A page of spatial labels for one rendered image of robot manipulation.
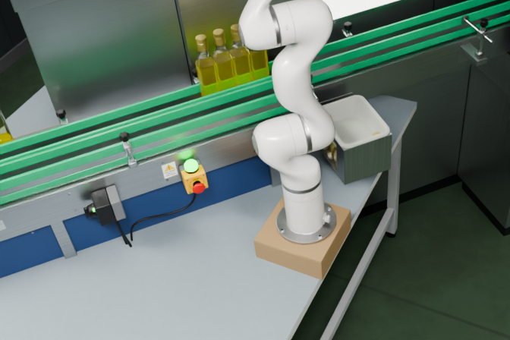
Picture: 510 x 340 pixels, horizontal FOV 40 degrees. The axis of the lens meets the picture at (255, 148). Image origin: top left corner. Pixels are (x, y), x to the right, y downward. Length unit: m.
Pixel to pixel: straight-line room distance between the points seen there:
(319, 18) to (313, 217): 0.70
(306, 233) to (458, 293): 1.10
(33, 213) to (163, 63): 0.64
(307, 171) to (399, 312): 1.17
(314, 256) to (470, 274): 1.19
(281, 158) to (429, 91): 1.18
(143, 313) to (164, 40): 0.87
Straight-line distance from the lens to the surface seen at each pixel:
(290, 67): 1.77
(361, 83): 2.48
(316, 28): 1.70
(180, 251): 2.34
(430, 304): 3.08
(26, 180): 2.20
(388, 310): 3.05
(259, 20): 1.66
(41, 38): 2.26
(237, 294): 2.20
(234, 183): 2.42
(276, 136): 1.92
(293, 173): 2.00
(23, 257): 2.42
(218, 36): 2.20
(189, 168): 2.21
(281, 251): 2.18
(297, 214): 2.13
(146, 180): 2.26
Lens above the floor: 2.52
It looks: 42 degrees down
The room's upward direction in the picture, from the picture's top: 8 degrees counter-clockwise
